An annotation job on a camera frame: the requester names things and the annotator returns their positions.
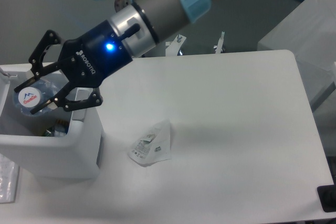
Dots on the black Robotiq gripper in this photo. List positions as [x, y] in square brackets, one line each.
[91, 58]

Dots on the clear crushed plastic bottle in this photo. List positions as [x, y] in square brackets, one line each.
[36, 94]

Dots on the white plastic wrapper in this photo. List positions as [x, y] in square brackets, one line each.
[153, 146]

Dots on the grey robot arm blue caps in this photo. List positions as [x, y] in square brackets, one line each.
[153, 21]

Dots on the trash inside bin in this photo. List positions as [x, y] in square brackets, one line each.
[59, 129]

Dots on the white trash can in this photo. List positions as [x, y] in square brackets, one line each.
[76, 155]

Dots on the clear plastic sheet packet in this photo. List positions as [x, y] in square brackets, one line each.
[9, 180]

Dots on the white side table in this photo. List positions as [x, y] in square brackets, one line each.
[309, 33]

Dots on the black device at table edge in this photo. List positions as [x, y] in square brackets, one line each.
[327, 197]

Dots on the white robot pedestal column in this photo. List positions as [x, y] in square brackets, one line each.
[121, 4]

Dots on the white pedestal base frame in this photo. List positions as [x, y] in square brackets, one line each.
[177, 46]

